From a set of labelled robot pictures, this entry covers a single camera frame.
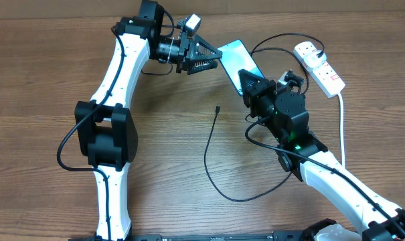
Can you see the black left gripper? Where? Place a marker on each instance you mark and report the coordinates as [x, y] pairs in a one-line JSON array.
[[184, 62]]

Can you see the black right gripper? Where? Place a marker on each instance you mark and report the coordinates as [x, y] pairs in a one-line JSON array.
[[251, 94]]

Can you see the Galaxy smartphone blue screen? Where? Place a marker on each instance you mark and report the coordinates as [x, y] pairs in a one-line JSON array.
[[236, 57]]

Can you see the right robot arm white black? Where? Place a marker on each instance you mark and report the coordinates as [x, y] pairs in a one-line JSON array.
[[300, 152]]

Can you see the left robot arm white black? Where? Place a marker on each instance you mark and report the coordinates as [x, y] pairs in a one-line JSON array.
[[106, 131]]

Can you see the white USB charger plug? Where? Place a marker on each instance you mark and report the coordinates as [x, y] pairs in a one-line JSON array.
[[315, 59]]

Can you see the white power strip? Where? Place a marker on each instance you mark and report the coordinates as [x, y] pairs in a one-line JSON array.
[[325, 76]]

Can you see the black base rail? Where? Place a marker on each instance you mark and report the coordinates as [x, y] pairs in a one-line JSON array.
[[276, 236]]

